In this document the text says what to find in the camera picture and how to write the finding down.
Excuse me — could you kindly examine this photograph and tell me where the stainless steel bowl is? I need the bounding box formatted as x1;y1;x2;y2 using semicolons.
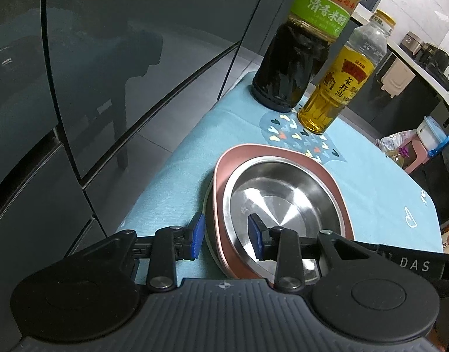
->
222;156;349;276

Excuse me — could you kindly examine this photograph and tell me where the black kitchen appliance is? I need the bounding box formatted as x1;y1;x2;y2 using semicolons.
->
417;42;449;79

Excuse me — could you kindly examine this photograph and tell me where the clear plastic bag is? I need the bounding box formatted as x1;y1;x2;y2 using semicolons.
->
375;131;419;167

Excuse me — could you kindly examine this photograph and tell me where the grey rice cooker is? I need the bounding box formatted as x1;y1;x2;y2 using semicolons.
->
399;32;425;56

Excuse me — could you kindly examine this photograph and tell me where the dark vinegar bottle green label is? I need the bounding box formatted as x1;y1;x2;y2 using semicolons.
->
251;0;362;114

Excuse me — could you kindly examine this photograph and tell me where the white container blue lid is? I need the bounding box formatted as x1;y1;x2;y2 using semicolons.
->
416;115;449;155

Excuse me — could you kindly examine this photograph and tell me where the pink plastic stool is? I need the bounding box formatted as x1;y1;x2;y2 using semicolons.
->
405;142;442;175

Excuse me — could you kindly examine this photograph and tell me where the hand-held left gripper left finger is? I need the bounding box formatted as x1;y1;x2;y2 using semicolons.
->
69;213;205;293

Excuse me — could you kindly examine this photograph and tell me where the kitchen counter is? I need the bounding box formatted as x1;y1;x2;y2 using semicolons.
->
342;4;449;136

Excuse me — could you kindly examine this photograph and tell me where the pink square bowl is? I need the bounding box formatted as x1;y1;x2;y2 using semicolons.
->
213;143;357;280

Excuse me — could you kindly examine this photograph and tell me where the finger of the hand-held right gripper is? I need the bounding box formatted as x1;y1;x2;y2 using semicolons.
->
349;239;390;259

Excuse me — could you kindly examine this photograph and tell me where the blue brush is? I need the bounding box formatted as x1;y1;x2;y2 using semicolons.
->
428;126;449;156

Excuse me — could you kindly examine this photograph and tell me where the yellow oil bottle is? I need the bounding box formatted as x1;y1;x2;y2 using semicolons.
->
297;9;397;135

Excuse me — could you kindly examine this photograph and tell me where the beige cutting board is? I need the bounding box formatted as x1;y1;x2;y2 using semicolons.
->
379;59;418;99

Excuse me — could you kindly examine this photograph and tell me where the blue printed tablecloth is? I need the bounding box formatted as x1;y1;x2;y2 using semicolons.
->
115;70;445;291

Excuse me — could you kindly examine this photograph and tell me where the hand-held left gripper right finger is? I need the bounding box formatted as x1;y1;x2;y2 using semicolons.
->
248;213;375;294

